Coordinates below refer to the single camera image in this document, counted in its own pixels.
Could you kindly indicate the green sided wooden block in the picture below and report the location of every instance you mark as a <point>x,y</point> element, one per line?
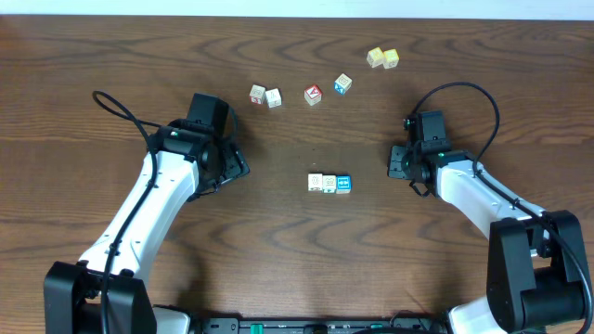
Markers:
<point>329,183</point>

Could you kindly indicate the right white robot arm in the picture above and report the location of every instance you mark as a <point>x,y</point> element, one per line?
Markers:
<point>537,267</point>

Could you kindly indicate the right yellow wooden block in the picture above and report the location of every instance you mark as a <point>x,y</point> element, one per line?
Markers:
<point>391,58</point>

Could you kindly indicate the cream wooden number block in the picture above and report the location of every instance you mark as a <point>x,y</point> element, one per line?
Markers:
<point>315,182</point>

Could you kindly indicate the yellow wooden block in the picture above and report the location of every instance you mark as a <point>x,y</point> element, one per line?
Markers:
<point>391,58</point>
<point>375,57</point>

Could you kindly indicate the red letter A block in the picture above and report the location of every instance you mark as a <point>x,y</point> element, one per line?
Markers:
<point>313,95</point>

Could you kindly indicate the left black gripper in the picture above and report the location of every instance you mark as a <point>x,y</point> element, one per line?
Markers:
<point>235,163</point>

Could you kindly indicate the plain wooden letter block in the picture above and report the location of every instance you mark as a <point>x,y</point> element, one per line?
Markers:
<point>273,98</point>

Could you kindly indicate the blue sided wooden block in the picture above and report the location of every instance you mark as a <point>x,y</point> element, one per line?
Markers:
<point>343,83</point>

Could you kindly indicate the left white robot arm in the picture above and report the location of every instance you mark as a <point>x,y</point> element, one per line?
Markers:
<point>106,290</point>

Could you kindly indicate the left yellow wooden block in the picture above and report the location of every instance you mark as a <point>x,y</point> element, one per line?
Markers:
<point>375,57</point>

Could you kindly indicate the blue faced wooden block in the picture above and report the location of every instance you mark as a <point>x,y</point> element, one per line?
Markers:
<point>343,184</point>

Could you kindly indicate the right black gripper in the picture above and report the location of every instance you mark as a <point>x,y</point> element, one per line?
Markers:
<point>394,169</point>

